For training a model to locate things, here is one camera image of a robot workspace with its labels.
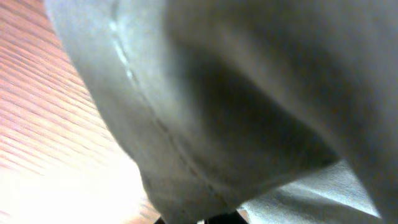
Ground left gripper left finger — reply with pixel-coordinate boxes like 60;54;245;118
154;217;165;224

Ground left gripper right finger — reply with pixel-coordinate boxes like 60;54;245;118
204;211;248;224

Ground khaki green shorts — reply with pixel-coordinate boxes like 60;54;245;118
45;0;397;223

